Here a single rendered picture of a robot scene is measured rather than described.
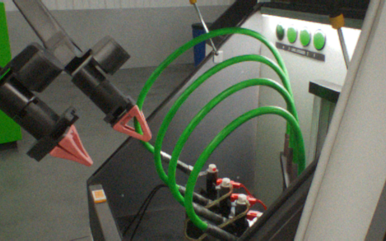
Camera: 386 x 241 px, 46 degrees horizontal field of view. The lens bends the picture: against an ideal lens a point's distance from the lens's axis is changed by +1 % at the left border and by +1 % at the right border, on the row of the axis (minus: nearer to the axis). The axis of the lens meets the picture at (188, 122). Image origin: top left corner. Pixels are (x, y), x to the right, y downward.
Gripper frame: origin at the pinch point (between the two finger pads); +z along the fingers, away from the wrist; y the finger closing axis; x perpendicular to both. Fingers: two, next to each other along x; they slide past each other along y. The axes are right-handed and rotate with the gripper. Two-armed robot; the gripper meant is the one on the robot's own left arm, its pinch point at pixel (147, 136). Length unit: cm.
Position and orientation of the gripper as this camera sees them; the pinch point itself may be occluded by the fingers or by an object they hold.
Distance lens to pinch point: 97.4
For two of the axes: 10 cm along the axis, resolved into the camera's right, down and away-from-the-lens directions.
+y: -0.5, -1.1, 9.9
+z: 7.0, 7.0, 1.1
